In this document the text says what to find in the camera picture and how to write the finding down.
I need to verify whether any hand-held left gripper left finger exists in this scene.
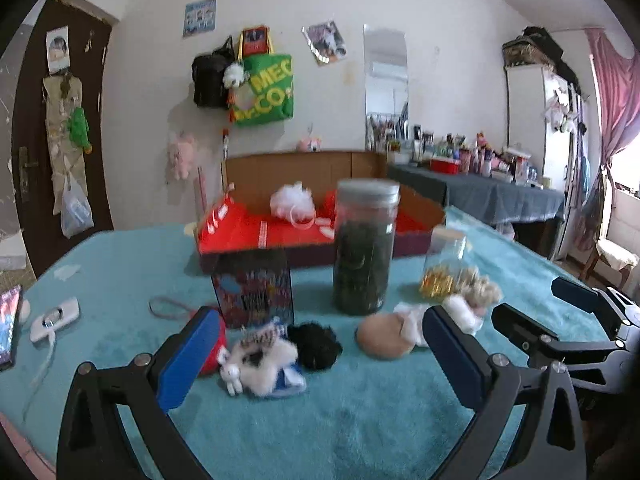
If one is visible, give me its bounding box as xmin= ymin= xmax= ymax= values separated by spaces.
xmin=56 ymin=305 xmax=223 ymax=480

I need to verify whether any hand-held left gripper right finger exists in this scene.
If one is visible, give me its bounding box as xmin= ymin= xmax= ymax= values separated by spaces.
xmin=422 ymin=304 xmax=587 ymax=480

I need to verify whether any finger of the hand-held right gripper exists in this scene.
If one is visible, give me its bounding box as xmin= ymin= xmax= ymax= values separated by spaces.
xmin=491 ymin=302 xmax=631 ymax=396
xmin=551 ymin=276 xmax=640 ymax=341

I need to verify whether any red fuzzy scrunchie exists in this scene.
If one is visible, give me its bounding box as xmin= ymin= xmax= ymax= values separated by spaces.
xmin=197 ymin=310 xmax=228 ymax=377

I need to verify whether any beige curly scrunchie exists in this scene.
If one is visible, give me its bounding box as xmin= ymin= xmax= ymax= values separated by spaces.
xmin=460 ymin=275 xmax=502 ymax=311

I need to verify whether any dark hair cord loop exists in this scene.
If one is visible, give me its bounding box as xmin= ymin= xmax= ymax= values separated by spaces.
xmin=149 ymin=296 xmax=193 ymax=318

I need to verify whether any white fluffy bunny scrunchie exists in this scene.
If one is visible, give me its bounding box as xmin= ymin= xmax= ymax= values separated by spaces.
xmin=217 ymin=330 xmax=301 ymax=396

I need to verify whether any cardboard box with red lining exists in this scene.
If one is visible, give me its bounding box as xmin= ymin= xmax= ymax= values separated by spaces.
xmin=195 ymin=150 xmax=447 ymax=273

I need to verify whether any wooden chair with cushion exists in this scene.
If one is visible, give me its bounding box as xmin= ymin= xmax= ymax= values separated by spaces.
xmin=580 ymin=170 xmax=640 ymax=291

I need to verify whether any glass jar with gold pieces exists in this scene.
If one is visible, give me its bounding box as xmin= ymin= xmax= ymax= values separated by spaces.
xmin=420 ymin=227 xmax=481 ymax=302

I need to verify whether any beige round puff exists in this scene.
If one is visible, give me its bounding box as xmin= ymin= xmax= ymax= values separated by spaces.
xmin=356 ymin=312 xmax=418 ymax=361

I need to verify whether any colourful patterned box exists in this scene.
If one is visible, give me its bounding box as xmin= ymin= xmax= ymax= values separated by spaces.
xmin=211 ymin=250 xmax=296 ymax=330

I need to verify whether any table with blue cloth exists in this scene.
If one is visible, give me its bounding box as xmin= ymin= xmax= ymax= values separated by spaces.
xmin=387 ymin=162 xmax=566 ymax=256

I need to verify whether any plastic jar with green contents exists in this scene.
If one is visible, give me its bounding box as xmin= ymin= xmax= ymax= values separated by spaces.
xmin=332 ymin=178 xmax=401 ymax=317

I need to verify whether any black fuzzy scrunchie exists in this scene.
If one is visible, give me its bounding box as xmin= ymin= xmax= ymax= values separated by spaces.
xmin=287 ymin=322 xmax=344 ymax=372

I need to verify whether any white wardrobe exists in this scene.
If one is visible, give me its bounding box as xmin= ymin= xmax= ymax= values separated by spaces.
xmin=505 ymin=62 xmax=586 ymax=261

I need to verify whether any smartphone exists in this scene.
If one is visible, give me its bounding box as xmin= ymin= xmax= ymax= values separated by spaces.
xmin=0 ymin=284 xmax=24 ymax=372

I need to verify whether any white plush toy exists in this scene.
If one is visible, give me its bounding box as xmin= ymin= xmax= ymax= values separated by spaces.
xmin=542 ymin=85 xmax=576 ymax=133

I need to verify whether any pink curtain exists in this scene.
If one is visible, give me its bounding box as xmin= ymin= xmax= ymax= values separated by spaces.
xmin=575 ymin=27 xmax=640 ymax=251

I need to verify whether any white plastic bag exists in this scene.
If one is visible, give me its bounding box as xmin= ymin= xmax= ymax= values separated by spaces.
xmin=60 ymin=172 xmax=95 ymax=239

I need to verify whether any red yarn scrunchie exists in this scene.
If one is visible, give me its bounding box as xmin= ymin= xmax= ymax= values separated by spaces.
xmin=320 ymin=191 xmax=341 ymax=221

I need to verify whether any white mesh bath pouf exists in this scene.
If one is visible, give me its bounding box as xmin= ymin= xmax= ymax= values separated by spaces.
xmin=270 ymin=183 xmax=316 ymax=228

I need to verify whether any pink pig plush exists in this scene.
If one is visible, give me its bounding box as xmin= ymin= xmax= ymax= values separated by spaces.
xmin=167 ymin=131 xmax=198 ymax=181

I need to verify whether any dark suitcase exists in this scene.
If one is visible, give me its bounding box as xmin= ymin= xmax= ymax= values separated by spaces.
xmin=501 ymin=26 xmax=581 ymax=91

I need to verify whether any green plush toy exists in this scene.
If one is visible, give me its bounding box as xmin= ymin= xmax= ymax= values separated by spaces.
xmin=67 ymin=106 xmax=93 ymax=155

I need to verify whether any green tote bag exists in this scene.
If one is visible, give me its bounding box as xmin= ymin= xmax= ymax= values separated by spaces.
xmin=229 ymin=25 xmax=295 ymax=128

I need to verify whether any beige hanging organizer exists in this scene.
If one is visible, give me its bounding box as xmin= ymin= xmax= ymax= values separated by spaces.
xmin=42 ymin=72 xmax=91 ymax=216

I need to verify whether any dark brown door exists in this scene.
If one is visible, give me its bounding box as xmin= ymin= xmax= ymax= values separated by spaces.
xmin=10 ymin=0 xmax=118 ymax=278

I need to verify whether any black bag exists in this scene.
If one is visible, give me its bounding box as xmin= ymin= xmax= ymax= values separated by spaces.
xmin=191 ymin=35 xmax=236 ymax=109

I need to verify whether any red paper bag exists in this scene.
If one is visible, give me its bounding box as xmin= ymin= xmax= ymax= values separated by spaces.
xmin=240 ymin=25 xmax=273 ymax=56

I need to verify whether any door picture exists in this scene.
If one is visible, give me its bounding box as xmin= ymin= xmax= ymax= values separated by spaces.
xmin=46 ymin=26 xmax=70 ymax=75

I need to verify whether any door handle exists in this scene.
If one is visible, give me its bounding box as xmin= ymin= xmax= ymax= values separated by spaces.
xmin=17 ymin=146 xmax=40 ymax=191

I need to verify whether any wall mirror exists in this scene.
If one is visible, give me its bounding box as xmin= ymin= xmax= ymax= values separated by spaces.
xmin=363 ymin=24 xmax=411 ymax=153

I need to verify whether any white plush keychain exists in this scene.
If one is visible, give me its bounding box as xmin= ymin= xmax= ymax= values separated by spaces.
xmin=222 ymin=61 xmax=248 ymax=90

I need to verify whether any photo wall poster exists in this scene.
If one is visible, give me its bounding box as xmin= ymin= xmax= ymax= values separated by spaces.
xmin=301 ymin=20 xmax=348 ymax=67

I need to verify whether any blue wall poster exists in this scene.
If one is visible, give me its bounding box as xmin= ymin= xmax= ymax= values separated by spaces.
xmin=182 ymin=0 xmax=217 ymax=38

